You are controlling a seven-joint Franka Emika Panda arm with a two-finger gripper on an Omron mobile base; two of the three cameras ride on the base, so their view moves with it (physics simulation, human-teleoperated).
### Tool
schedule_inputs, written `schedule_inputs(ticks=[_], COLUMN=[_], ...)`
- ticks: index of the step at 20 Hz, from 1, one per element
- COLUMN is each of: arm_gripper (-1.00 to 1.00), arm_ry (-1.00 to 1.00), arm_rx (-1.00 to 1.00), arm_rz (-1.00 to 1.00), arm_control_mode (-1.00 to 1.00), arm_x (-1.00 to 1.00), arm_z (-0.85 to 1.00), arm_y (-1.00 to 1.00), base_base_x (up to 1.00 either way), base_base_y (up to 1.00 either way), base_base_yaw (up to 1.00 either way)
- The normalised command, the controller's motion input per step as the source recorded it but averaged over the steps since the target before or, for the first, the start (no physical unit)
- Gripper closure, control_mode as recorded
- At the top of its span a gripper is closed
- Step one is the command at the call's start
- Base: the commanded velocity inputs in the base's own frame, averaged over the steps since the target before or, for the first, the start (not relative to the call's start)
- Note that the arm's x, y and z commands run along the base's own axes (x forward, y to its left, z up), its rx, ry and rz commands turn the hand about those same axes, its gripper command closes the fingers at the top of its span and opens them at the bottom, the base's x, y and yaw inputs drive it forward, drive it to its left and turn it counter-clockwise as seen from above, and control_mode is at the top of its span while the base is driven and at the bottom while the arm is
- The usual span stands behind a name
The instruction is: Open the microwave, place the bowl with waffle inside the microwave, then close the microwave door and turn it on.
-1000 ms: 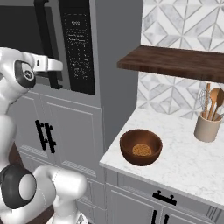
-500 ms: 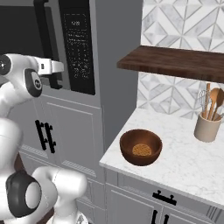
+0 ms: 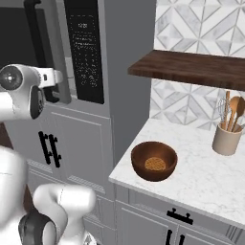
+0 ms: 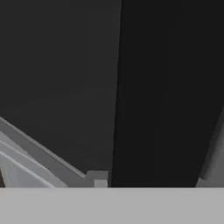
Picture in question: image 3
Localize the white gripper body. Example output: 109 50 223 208
51 67 65 86

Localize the black and grey microwave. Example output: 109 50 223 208
0 0 106 105

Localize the grey cabinet door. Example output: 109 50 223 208
50 110 115 194
176 223 245 245
5 106 56 168
115 200 179 245

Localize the microwave door with dark window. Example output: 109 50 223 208
0 0 73 105

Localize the brown wooden bowl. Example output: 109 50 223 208
130 141 179 183

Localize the round golden waffle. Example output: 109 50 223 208
144 156 167 171

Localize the tall grey cabinet housing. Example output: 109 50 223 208
0 0 158 245

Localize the metal whisk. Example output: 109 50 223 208
217 97 229 124

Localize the wooden spoon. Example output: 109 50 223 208
232 97 245 133
227 96 241 132

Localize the beige utensil pot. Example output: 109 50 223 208
212 122 244 157

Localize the black microwave door handle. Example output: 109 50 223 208
23 0 61 104

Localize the dark wooden wall shelf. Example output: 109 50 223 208
127 49 245 93

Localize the black drawer handle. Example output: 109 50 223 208
166 208 194 226

